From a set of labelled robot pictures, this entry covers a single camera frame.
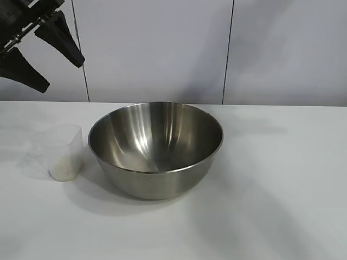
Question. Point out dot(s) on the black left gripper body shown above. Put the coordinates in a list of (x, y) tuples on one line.
[(19, 16)]

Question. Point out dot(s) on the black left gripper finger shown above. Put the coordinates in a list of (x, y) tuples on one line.
[(62, 43), (21, 73)]

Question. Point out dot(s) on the translucent plastic measuring cup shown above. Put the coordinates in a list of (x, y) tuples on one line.
[(65, 146)]

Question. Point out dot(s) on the white rice grains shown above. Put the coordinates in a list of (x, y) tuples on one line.
[(66, 172)]

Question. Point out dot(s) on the stainless steel mixing bowl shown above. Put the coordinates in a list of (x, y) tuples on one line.
[(162, 178)]

